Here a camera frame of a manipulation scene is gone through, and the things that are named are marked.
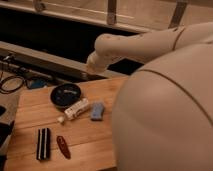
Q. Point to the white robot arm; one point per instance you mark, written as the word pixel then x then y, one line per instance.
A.
pixel 162 118

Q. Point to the blue sponge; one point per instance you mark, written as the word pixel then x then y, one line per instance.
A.
pixel 97 111

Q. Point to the black round bowl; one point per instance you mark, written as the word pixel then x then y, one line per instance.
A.
pixel 65 95

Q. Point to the small white garlic piece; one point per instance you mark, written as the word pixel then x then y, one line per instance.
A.
pixel 61 120

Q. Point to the blue object behind table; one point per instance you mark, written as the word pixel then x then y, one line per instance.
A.
pixel 38 83

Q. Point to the dark red flat tool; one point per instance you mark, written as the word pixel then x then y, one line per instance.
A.
pixel 63 147

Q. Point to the black white striped brush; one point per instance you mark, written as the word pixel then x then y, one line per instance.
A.
pixel 43 144

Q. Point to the metal railing post centre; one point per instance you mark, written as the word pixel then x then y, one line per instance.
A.
pixel 111 12

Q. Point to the metal railing post right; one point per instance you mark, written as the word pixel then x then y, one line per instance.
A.
pixel 178 13

